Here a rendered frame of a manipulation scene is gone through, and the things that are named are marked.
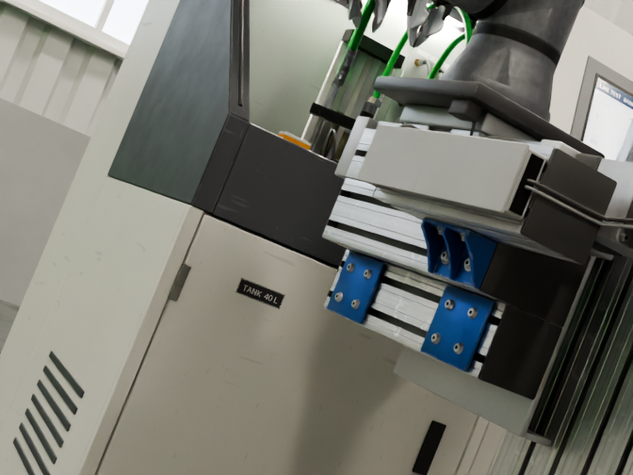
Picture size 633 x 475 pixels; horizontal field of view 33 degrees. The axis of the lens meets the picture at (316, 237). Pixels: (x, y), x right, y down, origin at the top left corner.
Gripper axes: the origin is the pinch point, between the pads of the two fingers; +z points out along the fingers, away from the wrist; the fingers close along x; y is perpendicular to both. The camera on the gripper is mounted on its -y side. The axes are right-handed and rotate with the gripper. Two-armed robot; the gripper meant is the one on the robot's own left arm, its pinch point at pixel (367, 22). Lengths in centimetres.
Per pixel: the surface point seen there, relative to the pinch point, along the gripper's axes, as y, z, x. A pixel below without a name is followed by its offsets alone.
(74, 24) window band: -300, 181, -207
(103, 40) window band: -306, 191, -194
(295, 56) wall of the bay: -26.8, 24.2, -19.8
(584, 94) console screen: -40, 32, 43
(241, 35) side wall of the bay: 12.6, -1.2, -19.9
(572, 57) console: -44, 25, 39
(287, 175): 33.3, 11.9, -6.5
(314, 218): 34.3, 19.1, -1.7
